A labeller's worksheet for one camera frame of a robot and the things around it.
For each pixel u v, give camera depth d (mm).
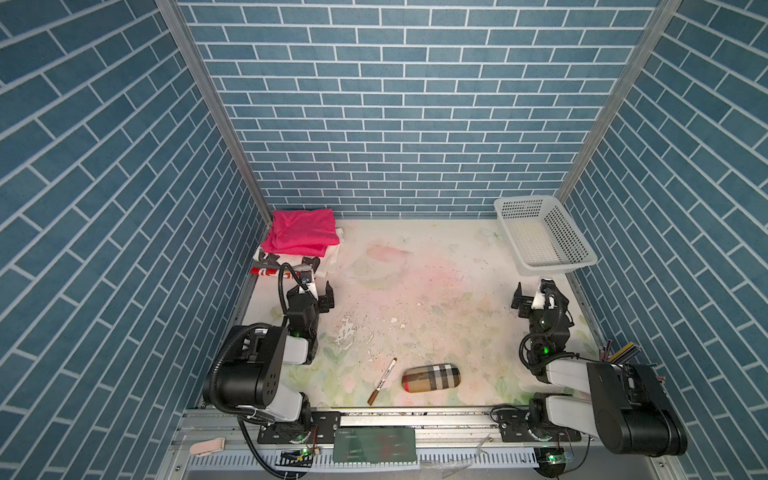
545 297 721
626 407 426
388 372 825
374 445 696
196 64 777
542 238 1158
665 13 707
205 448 683
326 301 830
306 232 1027
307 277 785
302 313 694
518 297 815
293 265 990
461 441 736
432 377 788
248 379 441
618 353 733
